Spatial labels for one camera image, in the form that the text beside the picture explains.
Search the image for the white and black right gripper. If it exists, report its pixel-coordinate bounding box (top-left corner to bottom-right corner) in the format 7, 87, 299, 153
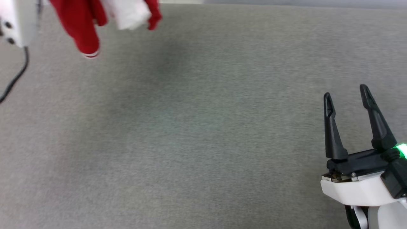
320, 84, 407, 207

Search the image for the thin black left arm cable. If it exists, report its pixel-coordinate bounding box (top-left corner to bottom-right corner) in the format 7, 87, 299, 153
0, 46, 30, 104

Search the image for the red and white garment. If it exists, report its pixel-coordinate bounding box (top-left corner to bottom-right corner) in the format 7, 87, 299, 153
49, 0, 162, 59

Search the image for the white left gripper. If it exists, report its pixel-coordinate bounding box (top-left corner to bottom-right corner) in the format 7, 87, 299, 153
0, 0, 42, 48

